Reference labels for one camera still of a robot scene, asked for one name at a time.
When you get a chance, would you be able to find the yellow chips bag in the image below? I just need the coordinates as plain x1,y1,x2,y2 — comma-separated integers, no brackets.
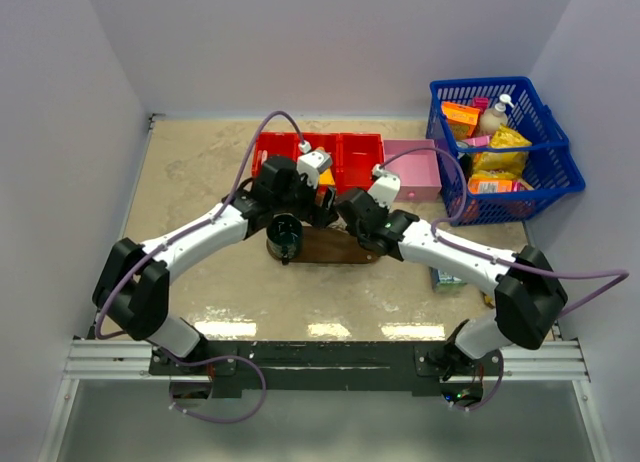
471,125,533,180

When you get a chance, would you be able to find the green blue carton box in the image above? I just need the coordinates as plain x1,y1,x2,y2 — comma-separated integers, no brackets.
429,267,466,292

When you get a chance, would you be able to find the white paper roll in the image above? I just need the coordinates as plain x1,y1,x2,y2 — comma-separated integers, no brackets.
482,293,495,309

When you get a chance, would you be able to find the red bin middle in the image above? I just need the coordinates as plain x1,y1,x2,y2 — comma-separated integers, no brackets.
303,132,340,188

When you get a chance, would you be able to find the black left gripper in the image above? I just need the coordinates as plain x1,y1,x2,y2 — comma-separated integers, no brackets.
273,167,338,230

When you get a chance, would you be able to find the orange snack box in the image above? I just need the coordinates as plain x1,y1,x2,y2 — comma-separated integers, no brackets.
441,101,480,140

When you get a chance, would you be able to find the pink small package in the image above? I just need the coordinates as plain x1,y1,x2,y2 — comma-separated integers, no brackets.
471,97,490,111

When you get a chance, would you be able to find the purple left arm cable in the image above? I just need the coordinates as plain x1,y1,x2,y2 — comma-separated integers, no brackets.
94,110,311,341

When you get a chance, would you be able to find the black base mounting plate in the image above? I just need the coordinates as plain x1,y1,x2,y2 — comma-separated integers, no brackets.
149,341,504,398

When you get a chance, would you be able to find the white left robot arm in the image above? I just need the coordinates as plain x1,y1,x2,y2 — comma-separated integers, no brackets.
93,149,336,374

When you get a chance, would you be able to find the yellow toothpaste tube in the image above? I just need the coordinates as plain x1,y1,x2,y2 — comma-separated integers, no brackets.
318,169,336,187

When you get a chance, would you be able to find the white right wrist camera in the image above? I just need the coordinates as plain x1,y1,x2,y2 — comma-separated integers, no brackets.
367,164,401,209

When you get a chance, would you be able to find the orange box lower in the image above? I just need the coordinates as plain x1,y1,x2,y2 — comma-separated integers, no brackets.
468,178,517,195

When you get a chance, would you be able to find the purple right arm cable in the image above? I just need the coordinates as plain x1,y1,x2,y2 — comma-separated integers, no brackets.
372,148,630,323

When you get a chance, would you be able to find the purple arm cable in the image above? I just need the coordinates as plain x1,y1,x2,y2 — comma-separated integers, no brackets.
94,110,311,341
372,148,630,323

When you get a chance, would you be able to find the dark green mug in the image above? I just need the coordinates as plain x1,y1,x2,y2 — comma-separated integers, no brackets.
266,214,303,265

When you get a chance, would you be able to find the oval wooden tray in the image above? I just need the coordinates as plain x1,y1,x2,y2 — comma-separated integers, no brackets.
289,225,379,265

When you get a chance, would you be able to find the pink drawer box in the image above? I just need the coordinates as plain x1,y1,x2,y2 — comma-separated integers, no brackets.
383,139,441,202

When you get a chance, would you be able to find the beige pump soap bottle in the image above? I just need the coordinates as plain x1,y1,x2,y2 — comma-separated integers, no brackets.
476,94,514,136

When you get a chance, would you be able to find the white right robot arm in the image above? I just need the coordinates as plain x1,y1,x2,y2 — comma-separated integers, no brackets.
336,188,567,378

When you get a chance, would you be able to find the red bin left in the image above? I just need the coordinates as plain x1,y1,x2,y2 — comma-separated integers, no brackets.
251,132,300,177

